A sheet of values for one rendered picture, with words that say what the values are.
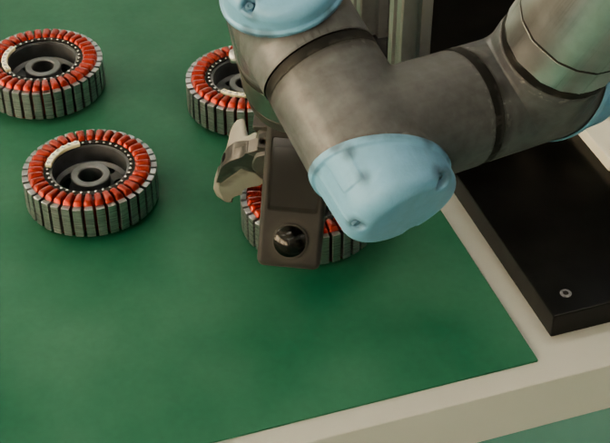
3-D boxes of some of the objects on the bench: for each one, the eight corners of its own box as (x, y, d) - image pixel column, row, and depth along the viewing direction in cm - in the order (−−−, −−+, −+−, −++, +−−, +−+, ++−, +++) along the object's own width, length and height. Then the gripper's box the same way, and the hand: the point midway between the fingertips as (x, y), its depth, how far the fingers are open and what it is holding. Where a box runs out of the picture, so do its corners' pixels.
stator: (109, 55, 130) (105, 23, 127) (102, 122, 121) (97, 88, 119) (-6, 59, 129) (-12, 25, 127) (-22, 125, 121) (-28, 92, 118)
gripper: (443, 24, 92) (434, 139, 111) (165, 5, 94) (202, 123, 113) (435, 136, 89) (427, 235, 108) (148, 115, 91) (189, 216, 110)
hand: (309, 210), depth 109 cm, fingers open, 14 cm apart
